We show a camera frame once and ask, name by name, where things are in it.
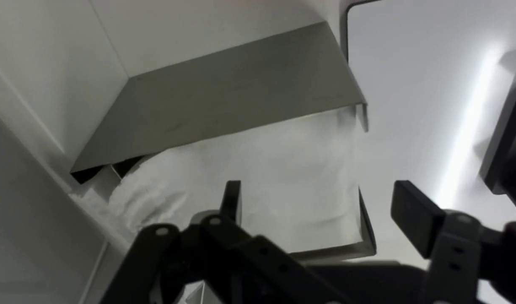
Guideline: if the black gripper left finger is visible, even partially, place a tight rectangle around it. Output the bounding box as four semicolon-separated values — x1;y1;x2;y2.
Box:
99;180;348;304

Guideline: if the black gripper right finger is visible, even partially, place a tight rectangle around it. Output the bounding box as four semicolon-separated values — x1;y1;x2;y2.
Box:
389;180;516;304

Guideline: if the white paper napkin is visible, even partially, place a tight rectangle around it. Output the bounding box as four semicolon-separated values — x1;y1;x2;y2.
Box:
106;105;362;256

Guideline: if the black bracket block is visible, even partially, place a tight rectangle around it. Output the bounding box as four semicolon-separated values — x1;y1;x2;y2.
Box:
477;75;516;217

